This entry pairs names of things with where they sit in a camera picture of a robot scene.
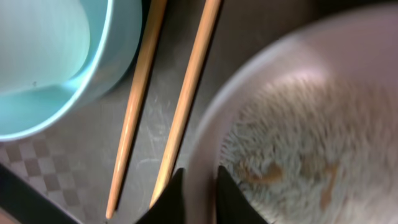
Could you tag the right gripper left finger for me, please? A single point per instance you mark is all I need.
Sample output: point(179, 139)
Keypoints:
point(169, 208)

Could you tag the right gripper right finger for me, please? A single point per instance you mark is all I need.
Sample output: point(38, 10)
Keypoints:
point(231, 205)

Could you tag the light blue bowl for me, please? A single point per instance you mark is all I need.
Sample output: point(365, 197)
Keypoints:
point(57, 55)

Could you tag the right wooden chopstick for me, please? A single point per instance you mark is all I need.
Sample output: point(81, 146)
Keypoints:
point(189, 86)

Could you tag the wooden chopstick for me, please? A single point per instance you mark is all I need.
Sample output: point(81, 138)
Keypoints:
point(136, 95)
point(189, 86)

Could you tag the dark brown serving tray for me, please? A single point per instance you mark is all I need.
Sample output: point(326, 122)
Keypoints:
point(71, 164)

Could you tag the left wooden chopstick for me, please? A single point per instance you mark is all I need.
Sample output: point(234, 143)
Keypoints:
point(136, 95)

